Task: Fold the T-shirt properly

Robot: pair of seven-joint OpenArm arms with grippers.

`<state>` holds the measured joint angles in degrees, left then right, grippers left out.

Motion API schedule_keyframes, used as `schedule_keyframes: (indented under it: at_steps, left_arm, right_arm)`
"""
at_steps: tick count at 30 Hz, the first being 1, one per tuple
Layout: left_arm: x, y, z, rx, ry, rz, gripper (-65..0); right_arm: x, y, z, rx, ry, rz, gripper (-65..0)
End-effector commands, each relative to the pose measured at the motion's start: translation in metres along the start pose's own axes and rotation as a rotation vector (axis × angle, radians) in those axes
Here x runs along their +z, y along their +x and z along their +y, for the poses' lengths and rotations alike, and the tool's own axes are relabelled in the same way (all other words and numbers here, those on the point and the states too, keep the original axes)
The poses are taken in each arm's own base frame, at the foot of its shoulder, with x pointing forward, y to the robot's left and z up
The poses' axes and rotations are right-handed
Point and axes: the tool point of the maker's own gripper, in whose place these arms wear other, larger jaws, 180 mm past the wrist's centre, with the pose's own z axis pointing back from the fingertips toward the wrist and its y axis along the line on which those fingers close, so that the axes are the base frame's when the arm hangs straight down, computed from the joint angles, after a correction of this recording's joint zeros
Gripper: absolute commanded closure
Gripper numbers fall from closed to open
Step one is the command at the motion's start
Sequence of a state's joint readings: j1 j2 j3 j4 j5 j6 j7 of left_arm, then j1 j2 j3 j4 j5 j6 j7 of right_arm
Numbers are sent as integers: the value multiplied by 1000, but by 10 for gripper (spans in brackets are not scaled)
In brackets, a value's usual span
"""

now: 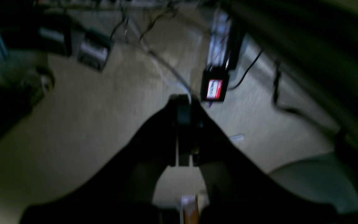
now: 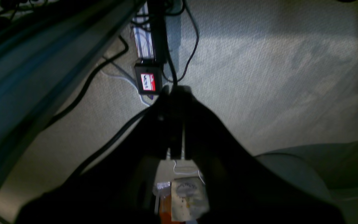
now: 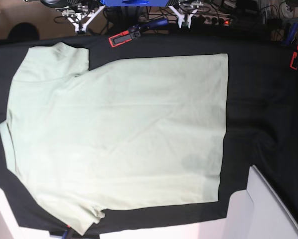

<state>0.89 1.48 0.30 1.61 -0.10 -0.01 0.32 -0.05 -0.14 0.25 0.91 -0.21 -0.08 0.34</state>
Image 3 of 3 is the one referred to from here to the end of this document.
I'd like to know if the red black clamp right edge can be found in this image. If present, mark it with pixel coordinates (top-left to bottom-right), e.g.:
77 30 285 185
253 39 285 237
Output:
290 44 298 70

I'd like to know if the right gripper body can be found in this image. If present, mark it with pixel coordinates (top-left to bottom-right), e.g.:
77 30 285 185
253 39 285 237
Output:
61 6 105 34

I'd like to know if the white table frame right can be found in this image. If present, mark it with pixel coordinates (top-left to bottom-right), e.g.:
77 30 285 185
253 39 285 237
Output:
227 165 298 239

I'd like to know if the red black clamp top centre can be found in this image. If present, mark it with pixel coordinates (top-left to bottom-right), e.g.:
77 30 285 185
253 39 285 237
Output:
108 18 168 48

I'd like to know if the blue clamp handle right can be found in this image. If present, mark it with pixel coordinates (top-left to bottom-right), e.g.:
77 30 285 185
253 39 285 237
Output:
280 22 298 46

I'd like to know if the white table frame left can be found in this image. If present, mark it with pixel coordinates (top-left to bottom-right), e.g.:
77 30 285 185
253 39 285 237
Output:
0 188 24 239

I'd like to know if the black table cloth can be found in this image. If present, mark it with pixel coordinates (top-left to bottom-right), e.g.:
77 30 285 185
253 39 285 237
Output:
0 34 298 238

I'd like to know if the red blue clamp bottom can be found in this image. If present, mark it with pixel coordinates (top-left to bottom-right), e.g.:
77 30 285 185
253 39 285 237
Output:
62 226 75 239

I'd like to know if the white table frame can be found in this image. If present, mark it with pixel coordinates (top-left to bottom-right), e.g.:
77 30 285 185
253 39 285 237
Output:
0 188 24 239
227 165 298 239

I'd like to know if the black power strip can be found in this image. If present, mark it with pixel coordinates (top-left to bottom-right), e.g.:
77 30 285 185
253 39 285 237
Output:
177 15 233 28

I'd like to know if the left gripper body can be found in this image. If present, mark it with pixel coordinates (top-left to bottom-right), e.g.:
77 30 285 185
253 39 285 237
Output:
169 0 204 28

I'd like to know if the light green T-shirt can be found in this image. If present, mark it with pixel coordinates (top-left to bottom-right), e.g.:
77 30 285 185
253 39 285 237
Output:
0 43 229 235

